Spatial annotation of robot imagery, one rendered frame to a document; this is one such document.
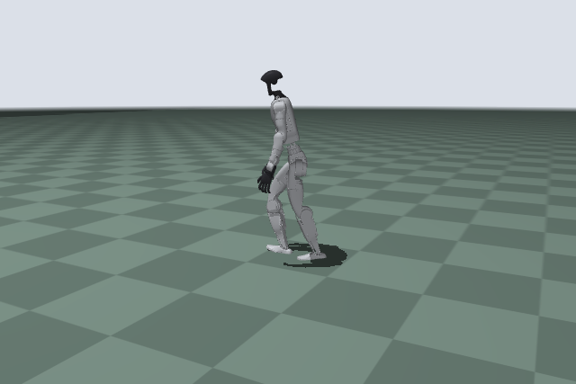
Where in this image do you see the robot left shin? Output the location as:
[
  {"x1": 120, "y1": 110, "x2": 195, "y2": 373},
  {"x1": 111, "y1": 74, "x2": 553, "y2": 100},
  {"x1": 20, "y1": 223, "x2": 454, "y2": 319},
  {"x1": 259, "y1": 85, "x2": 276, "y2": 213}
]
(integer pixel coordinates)
[{"x1": 295, "y1": 209, "x2": 321, "y2": 255}]

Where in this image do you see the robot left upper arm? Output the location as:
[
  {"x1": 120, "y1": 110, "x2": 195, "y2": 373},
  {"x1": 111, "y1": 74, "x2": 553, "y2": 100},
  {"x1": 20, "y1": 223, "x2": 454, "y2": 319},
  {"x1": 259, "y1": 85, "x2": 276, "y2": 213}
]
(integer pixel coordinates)
[{"x1": 273, "y1": 101, "x2": 287, "y2": 143}]

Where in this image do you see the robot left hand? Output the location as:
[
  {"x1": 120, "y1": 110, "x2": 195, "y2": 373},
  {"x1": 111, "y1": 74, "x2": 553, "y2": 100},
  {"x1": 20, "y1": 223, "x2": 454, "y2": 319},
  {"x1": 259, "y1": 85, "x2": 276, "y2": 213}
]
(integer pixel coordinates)
[{"x1": 257, "y1": 165, "x2": 276, "y2": 193}]

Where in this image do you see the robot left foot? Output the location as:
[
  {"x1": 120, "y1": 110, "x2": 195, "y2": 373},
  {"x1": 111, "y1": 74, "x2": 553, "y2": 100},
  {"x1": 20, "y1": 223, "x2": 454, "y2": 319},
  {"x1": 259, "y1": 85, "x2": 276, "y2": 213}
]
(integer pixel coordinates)
[{"x1": 297, "y1": 252, "x2": 327, "y2": 260}]

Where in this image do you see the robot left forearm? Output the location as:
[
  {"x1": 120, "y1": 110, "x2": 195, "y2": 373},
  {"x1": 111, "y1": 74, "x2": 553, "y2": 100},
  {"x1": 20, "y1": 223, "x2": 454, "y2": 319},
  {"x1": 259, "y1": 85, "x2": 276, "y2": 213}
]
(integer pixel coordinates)
[{"x1": 266, "y1": 133, "x2": 284, "y2": 172}]

